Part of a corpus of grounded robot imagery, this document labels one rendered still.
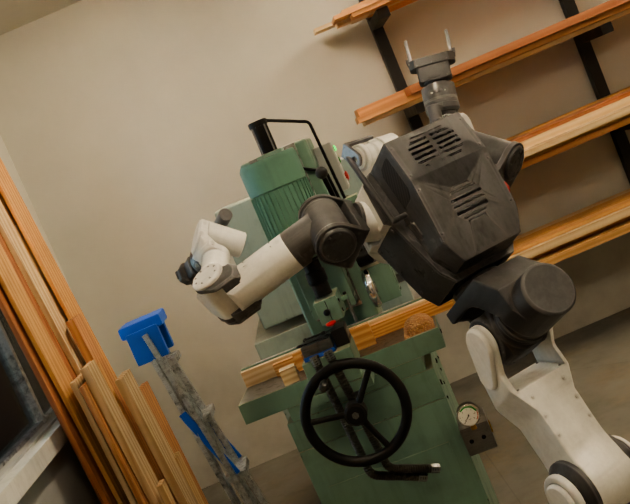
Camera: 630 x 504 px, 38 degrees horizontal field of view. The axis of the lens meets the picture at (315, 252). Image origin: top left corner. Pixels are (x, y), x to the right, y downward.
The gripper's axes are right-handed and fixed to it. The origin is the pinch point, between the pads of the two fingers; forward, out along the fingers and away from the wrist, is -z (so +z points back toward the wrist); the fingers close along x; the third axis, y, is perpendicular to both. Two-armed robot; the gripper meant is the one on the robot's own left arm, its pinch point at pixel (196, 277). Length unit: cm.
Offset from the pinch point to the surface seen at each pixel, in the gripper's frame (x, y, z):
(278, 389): 16.9, -32.4, -15.5
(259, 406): 11.7, -34.3, -20.0
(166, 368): 13, 3, -92
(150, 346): 10, 12, -90
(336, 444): 28, -52, -17
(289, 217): 29.9, 8.5, 6.2
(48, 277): 4, 84, -178
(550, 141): 232, 58, -88
